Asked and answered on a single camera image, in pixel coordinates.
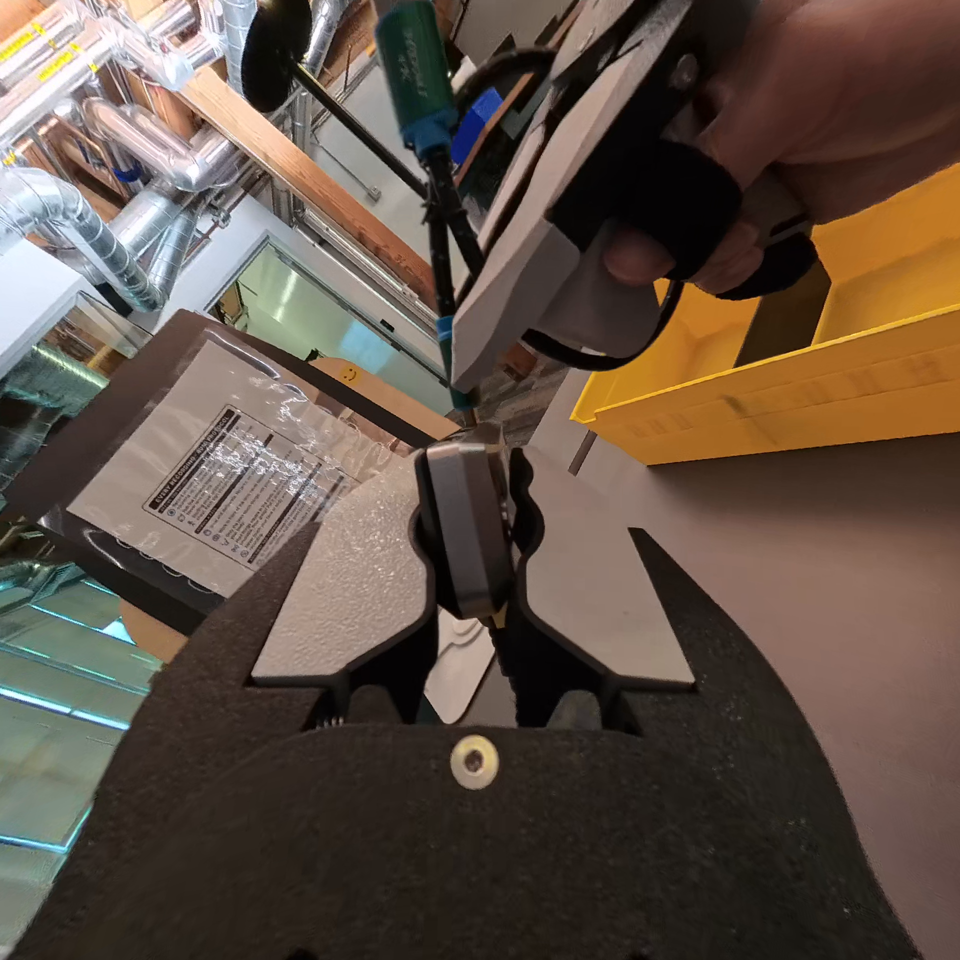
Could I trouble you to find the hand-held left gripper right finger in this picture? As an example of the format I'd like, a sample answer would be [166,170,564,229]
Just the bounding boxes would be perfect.
[508,446,697,689]

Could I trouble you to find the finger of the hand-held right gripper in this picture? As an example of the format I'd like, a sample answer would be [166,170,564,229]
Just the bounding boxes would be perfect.
[466,121,559,265]
[450,58,700,395]

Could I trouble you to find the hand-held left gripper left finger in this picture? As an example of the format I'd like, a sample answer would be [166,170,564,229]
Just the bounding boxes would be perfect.
[249,459,440,689]

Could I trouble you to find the grey HDMI switch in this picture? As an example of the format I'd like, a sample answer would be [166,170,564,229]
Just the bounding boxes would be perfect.
[414,439,522,622]

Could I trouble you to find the black braided HDMI cable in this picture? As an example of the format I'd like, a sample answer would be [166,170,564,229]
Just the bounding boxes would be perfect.
[373,0,485,425]

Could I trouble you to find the person's right hand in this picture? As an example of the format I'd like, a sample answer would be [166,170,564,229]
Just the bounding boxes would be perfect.
[602,0,960,297]

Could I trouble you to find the laminated instruction sheet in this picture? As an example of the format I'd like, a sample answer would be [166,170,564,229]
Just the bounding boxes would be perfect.
[66,341,391,601]

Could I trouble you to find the yellow plastic bin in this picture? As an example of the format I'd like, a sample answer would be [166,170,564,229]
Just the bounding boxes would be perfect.
[568,161,960,468]

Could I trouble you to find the black floor stand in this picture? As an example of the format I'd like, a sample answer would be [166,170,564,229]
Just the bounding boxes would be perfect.
[238,0,487,275]

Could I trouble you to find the large window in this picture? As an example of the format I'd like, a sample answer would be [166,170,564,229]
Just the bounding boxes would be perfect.
[0,558,165,852]

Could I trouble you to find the instruction sheet on stand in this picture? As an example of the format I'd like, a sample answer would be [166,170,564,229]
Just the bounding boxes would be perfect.
[0,307,465,639]

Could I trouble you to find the silver ceiling ducts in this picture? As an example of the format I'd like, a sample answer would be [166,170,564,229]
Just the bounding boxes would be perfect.
[0,0,354,315]

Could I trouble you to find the thin black cable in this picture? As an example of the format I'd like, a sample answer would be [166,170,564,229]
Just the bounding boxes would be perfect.
[519,276,685,374]

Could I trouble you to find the wooden post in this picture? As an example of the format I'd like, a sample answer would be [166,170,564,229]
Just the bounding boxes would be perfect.
[174,63,455,320]

